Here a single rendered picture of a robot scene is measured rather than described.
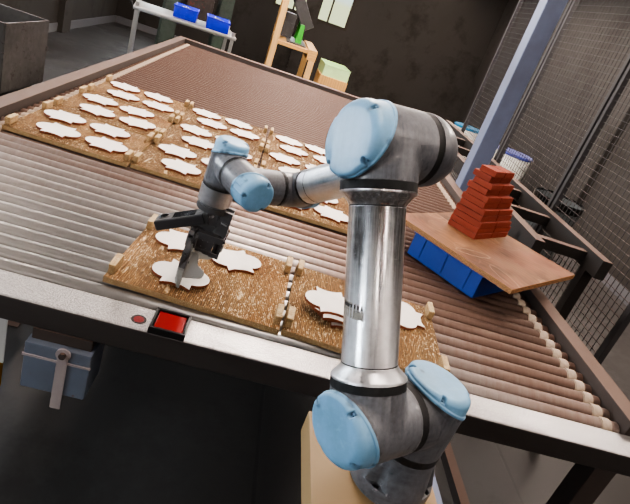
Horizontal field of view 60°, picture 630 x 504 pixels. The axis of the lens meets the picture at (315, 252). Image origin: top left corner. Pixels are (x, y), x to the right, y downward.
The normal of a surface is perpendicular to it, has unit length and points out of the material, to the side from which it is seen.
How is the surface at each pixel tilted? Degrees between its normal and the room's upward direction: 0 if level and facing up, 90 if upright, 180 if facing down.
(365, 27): 90
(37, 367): 90
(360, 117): 82
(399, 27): 90
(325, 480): 1
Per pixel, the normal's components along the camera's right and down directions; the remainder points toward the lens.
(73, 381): 0.02, 0.43
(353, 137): -0.77, -0.14
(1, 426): 0.32, -0.86
